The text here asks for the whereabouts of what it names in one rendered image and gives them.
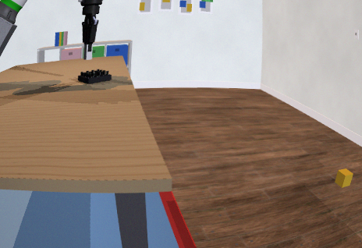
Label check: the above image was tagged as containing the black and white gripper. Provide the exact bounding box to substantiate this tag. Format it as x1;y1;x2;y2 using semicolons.
82;5;100;60

